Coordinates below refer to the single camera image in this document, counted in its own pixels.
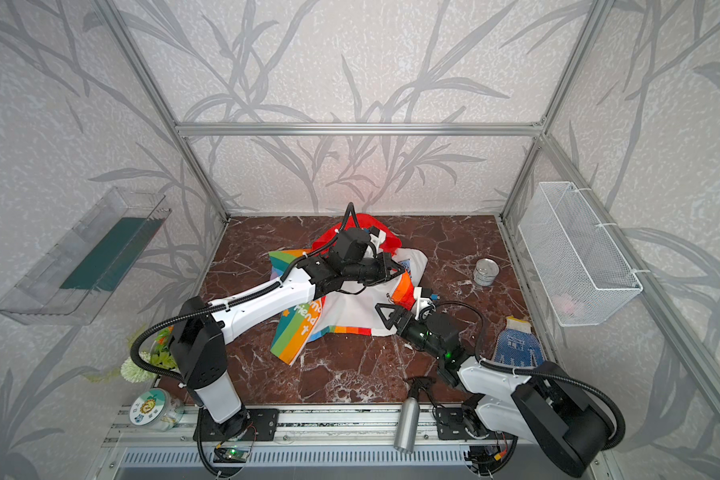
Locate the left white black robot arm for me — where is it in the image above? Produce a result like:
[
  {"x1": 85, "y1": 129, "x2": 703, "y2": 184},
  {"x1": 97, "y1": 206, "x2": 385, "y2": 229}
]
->
[{"x1": 168, "y1": 227, "x2": 404, "y2": 425}]

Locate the silver metal tin can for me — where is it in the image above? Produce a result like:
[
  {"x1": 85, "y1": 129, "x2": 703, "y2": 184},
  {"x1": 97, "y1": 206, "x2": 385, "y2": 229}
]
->
[{"x1": 473, "y1": 258, "x2": 500, "y2": 287}]

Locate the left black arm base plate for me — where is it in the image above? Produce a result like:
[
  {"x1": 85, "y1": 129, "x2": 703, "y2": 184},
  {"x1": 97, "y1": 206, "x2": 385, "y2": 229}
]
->
[{"x1": 193, "y1": 408, "x2": 280, "y2": 443}]

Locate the artificial flower bouquet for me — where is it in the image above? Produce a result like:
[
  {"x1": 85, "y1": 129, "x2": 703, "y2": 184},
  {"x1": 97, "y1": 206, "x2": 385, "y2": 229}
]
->
[{"x1": 83, "y1": 326, "x2": 181, "y2": 385}]

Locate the left black corrugated cable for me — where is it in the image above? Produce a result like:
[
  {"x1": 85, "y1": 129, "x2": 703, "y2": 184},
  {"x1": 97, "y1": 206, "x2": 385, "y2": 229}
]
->
[{"x1": 130, "y1": 202, "x2": 361, "y2": 385}]

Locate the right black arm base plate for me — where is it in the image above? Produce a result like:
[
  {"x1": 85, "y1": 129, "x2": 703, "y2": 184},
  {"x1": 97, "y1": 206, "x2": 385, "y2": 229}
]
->
[{"x1": 432, "y1": 406, "x2": 516, "y2": 443}]

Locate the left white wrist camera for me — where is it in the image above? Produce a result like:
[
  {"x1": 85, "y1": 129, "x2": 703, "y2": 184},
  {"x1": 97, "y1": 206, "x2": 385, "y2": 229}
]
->
[{"x1": 367, "y1": 226, "x2": 387, "y2": 254}]

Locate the blue white work glove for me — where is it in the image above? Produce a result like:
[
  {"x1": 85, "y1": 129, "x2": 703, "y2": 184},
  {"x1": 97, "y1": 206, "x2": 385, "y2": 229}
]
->
[{"x1": 492, "y1": 316, "x2": 545, "y2": 368}]

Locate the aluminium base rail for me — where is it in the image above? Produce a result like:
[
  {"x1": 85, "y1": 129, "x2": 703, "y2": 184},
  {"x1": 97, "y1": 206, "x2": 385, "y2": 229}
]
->
[{"x1": 98, "y1": 403, "x2": 607, "y2": 448}]

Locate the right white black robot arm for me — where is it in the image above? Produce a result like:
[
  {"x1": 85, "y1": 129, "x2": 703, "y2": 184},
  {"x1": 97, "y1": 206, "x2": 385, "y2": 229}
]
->
[{"x1": 375, "y1": 303, "x2": 626, "y2": 478}]

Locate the right black corrugated cable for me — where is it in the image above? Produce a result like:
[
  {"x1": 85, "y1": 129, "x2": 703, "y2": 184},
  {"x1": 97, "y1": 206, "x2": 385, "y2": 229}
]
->
[{"x1": 431, "y1": 299, "x2": 626, "y2": 451}]

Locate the pink item in basket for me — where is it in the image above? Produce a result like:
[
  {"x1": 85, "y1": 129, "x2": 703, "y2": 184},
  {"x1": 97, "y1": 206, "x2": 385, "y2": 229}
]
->
[{"x1": 552, "y1": 293, "x2": 583, "y2": 319}]

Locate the clear acrylic wall shelf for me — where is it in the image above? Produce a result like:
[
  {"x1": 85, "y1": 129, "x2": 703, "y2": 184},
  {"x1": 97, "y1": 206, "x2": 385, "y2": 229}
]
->
[{"x1": 0, "y1": 187, "x2": 171, "y2": 326}]

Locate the colourful rainbow hooded kids jacket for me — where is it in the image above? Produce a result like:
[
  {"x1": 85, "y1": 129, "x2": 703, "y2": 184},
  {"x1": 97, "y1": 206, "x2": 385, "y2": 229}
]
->
[{"x1": 270, "y1": 213, "x2": 428, "y2": 365}]

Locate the silver spray bottle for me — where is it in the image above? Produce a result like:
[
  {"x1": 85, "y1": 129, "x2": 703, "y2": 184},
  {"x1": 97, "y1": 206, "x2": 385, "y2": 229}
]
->
[{"x1": 393, "y1": 376, "x2": 436, "y2": 454}]

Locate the black corrugated cable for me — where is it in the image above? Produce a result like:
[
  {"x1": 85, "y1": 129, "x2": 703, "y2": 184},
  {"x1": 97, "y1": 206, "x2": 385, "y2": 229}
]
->
[
  {"x1": 130, "y1": 202, "x2": 361, "y2": 385},
  {"x1": 431, "y1": 299, "x2": 626, "y2": 451}
]

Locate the white wire mesh basket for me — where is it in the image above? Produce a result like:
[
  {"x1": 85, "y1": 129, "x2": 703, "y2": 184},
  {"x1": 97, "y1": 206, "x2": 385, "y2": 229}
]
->
[{"x1": 519, "y1": 181, "x2": 643, "y2": 327}]

